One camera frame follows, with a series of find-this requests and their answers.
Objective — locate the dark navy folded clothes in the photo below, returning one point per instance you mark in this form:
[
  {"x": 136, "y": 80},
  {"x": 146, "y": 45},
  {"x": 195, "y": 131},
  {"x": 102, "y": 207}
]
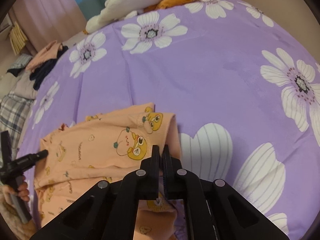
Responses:
[{"x": 44, "y": 69}]

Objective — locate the pink folded garment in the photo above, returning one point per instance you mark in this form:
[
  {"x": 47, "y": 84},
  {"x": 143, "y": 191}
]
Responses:
[{"x": 49, "y": 52}]

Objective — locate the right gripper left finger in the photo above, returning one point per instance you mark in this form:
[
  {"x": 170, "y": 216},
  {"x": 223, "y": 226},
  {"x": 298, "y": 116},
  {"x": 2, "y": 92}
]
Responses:
[{"x": 107, "y": 210}]

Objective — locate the orange cartoon print baby garment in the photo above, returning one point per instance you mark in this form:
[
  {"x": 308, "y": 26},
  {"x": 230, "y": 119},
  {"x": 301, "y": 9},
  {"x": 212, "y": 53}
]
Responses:
[{"x": 103, "y": 147}]

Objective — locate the purple floral duvet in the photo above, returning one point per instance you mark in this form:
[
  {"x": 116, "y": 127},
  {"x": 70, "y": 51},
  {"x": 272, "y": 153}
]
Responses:
[{"x": 244, "y": 92}]

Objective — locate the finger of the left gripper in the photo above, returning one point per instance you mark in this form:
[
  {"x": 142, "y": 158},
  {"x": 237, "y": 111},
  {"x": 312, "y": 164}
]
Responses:
[{"x": 31, "y": 158}]

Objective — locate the grey plaid pillow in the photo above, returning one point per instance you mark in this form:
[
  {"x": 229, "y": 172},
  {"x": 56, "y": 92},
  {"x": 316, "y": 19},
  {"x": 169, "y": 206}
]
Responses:
[{"x": 14, "y": 113}]

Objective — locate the person left hand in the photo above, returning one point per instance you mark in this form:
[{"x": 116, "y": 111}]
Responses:
[{"x": 22, "y": 192}]

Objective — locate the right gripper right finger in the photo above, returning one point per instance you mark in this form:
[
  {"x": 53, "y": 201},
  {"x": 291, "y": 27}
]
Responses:
[{"x": 213, "y": 209}]

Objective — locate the pink curtain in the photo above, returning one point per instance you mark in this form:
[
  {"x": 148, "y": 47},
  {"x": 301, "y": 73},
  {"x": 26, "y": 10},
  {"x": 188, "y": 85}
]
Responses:
[{"x": 44, "y": 21}]

